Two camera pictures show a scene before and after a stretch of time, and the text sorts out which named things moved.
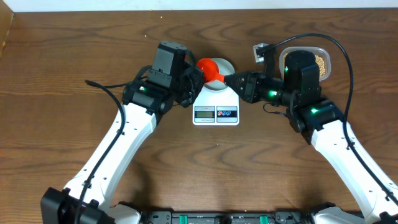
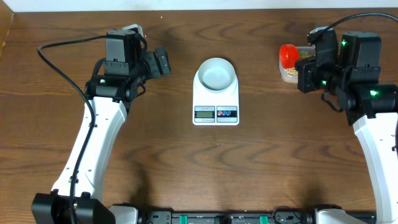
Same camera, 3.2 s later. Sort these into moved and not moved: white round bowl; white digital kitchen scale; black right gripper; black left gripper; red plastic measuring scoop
Moved: black right gripper; black left gripper; red plastic measuring scoop
Not moved: white digital kitchen scale; white round bowl
